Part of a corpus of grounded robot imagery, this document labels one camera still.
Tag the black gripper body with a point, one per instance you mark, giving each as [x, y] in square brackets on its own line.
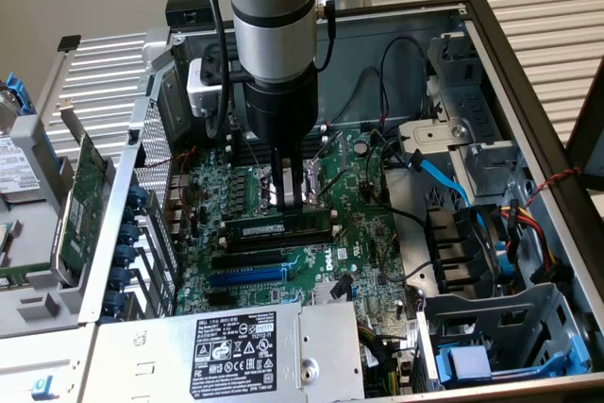
[280, 110]

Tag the green RAM stick white label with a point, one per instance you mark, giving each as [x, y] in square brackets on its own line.
[255, 229]

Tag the metal CPU socket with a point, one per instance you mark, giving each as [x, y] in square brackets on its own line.
[311, 176]

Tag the thin metal locking lever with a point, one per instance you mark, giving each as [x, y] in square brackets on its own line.
[248, 148]
[340, 179]

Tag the open metal socket cover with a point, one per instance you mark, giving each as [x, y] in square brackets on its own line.
[330, 144]

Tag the round coin cell battery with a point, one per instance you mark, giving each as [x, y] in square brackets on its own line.
[361, 147]

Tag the green Dell motherboard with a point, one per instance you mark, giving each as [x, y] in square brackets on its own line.
[368, 214]

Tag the black long expansion slot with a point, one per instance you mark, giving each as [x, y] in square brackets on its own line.
[245, 260]

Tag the metal rear port block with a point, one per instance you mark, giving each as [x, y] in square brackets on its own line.
[181, 186]

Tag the open metal PC case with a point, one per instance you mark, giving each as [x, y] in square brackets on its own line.
[358, 54]

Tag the blue expansion slot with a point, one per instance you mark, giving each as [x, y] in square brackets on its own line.
[245, 276]

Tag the silver finned heat sink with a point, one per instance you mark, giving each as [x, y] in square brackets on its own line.
[323, 292]

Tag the short black expansion slot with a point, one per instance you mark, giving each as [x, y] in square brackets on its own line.
[219, 298]

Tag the black box behind case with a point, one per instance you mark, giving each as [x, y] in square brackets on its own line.
[186, 6]

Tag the blue card retention clip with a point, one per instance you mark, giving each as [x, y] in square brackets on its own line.
[128, 234]
[130, 215]
[114, 303]
[120, 278]
[138, 196]
[125, 256]

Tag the black fan shroud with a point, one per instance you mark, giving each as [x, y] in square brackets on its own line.
[453, 242]

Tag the green graphics card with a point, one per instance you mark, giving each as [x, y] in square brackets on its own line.
[85, 205]

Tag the silver metal drive cage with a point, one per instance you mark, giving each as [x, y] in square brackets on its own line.
[481, 105]

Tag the silver power supply unit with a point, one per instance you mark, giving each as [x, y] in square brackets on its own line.
[156, 351]

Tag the black table corner clip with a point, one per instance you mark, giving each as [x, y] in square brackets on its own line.
[69, 42]

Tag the blue plastic disk caddy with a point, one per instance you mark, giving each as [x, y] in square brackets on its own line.
[467, 360]

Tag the hard disk white label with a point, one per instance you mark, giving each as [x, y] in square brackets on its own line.
[16, 172]

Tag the grey metal disk bay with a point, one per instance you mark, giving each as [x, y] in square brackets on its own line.
[519, 327]

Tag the dark brown panel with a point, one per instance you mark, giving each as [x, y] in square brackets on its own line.
[590, 139]

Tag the grey metal side panel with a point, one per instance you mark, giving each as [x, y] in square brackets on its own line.
[28, 360]

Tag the blue plastic latch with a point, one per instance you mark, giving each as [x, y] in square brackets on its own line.
[45, 386]

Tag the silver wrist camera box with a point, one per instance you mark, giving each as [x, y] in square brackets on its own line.
[200, 91]

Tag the blue disk bracket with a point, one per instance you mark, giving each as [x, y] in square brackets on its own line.
[19, 91]

